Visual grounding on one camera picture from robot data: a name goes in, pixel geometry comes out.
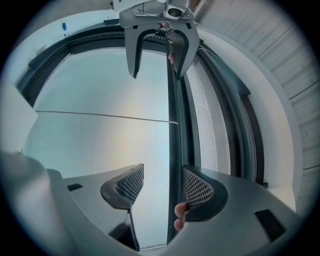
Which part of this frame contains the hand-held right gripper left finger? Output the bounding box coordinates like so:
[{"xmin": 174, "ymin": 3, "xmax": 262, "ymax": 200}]
[{"xmin": 63, "ymin": 163, "xmax": 146, "ymax": 243}]

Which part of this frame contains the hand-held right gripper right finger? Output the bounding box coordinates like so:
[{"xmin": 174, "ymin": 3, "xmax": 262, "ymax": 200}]
[{"xmin": 172, "ymin": 164, "xmax": 300, "ymax": 255}]

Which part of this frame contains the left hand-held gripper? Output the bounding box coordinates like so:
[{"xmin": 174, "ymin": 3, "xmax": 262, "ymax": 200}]
[{"xmin": 112, "ymin": 0, "xmax": 200, "ymax": 81}]

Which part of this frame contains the frosted hinged window sash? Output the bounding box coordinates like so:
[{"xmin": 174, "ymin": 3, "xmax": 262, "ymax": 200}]
[{"xmin": 22, "ymin": 47, "xmax": 173, "ymax": 248}]

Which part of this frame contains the person's right hand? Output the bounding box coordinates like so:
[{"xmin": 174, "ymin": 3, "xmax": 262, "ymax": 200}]
[{"xmin": 173, "ymin": 201, "xmax": 190, "ymax": 233}]

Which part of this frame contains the black aluminium window frame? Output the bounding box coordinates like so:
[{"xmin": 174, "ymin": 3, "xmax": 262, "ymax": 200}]
[{"xmin": 15, "ymin": 23, "xmax": 270, "ymax": 190}]

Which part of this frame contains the thin pull cord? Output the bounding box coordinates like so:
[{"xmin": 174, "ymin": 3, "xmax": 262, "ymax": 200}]
[{"xmin": 34, "ymin": 110, "xmax": 179, "ymax": 125}]

